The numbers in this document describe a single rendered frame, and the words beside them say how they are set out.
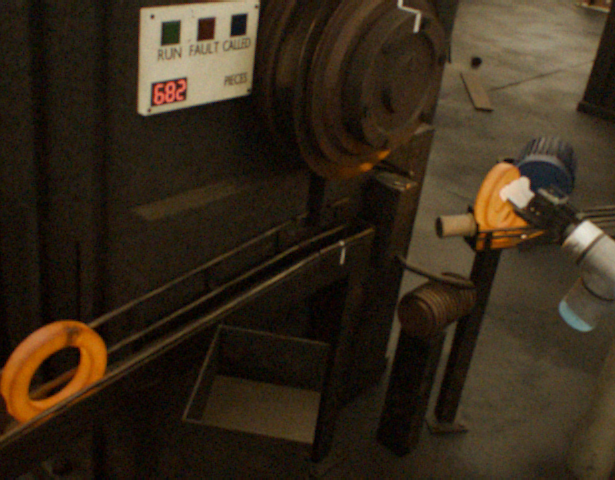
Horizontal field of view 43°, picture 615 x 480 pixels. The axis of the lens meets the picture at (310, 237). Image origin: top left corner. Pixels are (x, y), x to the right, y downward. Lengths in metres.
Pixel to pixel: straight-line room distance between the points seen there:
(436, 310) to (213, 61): 0.89
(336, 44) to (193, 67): 0.27
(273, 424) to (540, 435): 1.28
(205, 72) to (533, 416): 1.61
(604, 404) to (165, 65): 1.49
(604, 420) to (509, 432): 0.33
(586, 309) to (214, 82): 0.96
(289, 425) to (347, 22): 0.74
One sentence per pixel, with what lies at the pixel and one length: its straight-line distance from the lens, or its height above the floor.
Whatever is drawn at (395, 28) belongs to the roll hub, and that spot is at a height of 1.23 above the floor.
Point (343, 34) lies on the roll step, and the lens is 1.47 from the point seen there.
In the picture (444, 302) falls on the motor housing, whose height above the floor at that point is 0.52.
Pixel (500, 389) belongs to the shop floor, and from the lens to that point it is 2.66.
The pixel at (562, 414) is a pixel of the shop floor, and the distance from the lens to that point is 2.65.
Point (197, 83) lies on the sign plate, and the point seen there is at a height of 1.10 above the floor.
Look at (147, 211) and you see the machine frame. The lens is 1.47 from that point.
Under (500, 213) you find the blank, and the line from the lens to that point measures 1.91.
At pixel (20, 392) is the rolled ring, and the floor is 0.69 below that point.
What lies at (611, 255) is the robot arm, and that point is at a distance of 1.79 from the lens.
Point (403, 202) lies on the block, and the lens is 1.91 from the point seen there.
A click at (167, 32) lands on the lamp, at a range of 1.37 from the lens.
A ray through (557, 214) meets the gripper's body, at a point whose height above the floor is 0.85.
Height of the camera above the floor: 1.54
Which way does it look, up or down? 28 degrees down
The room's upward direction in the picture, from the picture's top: 8 degrees clockwise
